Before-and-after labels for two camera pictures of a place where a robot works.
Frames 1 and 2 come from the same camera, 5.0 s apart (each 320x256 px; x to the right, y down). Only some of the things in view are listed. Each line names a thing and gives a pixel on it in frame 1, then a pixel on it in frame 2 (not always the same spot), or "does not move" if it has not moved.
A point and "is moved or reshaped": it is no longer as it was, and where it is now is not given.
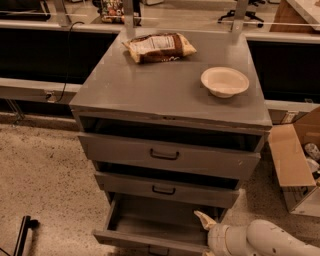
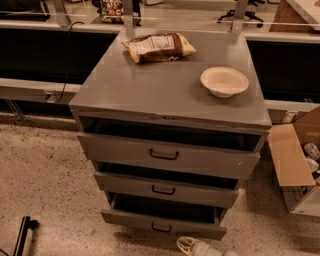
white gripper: (216, 237) to (204, 248)
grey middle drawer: (187, 185) does not move
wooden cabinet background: (288, 19) does not move
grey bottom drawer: (155, 228) is moved or reshaped
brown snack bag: (159, 47) does not move
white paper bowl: (224, 82) does not move
